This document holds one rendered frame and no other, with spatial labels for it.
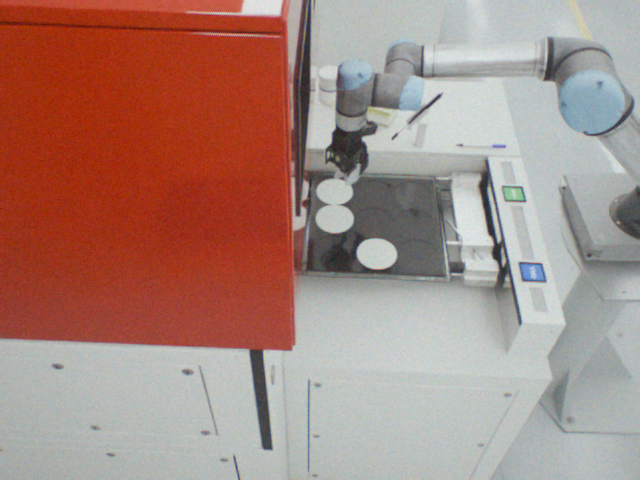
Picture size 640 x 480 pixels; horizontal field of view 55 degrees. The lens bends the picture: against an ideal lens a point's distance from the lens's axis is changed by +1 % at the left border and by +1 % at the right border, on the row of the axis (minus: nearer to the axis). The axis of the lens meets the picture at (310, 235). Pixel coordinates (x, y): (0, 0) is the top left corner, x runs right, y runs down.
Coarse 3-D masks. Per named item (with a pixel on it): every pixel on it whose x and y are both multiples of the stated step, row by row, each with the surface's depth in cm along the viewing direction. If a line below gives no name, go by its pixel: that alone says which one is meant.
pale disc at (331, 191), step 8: (320, 184) 172; (328, 184) 172; (336, 184) 172; (344, 184) 172; (320, 192) 170; (328, 192) 170; (336, 192) 170; (344, 192) 170; (352, 192) 170; (328, 200) 168; (336, 200) 168; (344, 200) 168
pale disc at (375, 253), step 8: (368, 240) 159; (376, 240) 159; (360, 248) 157; (368, 248) 157; (376, 248) 157; (384, 248) 157; (392, 248) 157; (360, 256) 155; (368, 256) 155; (376, 256) 155; (384, 256) 155; (392, 256) 155; (368, 264) 153; (376, 264) 153; (384, 264) 153
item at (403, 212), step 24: (312, 192) 170; (360, 192) 170; (384, 192) 171; (408, 192) 171; (432, 192) 170; (312, 216) 164; (360, 216) 164; (384, 216) 165; (408, 216) 165; (432, 216) 164; (312, 240) 159; (336, 240) 159; (360, 240) 159; (384, 240) 159; (408, 240) 159; (432, 240) 159; (312, 264) 153; (336, 264) 154; (360, 264) 154; (408, 264) 154; (432, 264) 154
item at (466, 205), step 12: (456, 192) 173; (468, 192) 173; (456, 204) 170; (468, 204) 170; (480, 204) 170; (456, 216) 167; (468, 216) 167; (480, 216) 167; (456, 228) 166; (468, 228) 164; (480, 228) 164; (456, 240) 165; (468, 252) 159; (480, 252) 159
